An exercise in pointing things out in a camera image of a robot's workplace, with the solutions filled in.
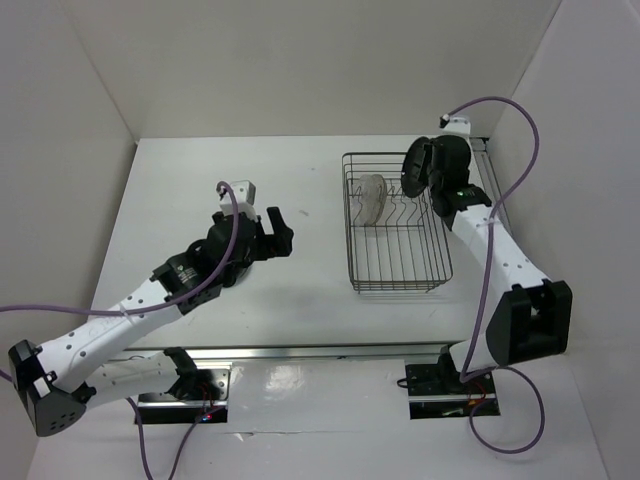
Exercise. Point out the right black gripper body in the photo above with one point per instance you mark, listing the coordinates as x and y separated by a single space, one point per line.
430 173

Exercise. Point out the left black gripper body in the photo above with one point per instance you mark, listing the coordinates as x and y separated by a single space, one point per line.
263 245

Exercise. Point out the black glossy plate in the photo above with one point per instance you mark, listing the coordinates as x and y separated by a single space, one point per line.
414 175

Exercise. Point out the clear square glass plate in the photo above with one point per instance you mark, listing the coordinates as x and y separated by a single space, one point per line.
381 195

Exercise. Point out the clear textured glass plate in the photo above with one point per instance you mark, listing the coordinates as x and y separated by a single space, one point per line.
363 202

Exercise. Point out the blue white patterned plate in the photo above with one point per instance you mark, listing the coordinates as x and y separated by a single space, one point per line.
235 274

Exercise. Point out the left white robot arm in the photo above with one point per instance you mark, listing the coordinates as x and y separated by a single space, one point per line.
59 380

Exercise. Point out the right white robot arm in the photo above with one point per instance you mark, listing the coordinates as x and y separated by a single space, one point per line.
522 314

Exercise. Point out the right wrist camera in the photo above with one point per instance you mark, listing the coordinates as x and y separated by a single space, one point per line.
459 125

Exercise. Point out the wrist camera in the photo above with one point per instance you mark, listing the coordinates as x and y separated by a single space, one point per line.
244 192
459 125

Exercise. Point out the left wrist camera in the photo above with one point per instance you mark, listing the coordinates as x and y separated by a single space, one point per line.
244 192

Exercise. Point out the metal wire dish rack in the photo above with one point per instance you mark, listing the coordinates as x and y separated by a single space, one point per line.
407 250

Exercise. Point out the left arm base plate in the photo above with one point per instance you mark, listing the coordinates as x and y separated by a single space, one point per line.
208 399

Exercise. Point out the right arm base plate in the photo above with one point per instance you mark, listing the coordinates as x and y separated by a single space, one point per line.
435 392

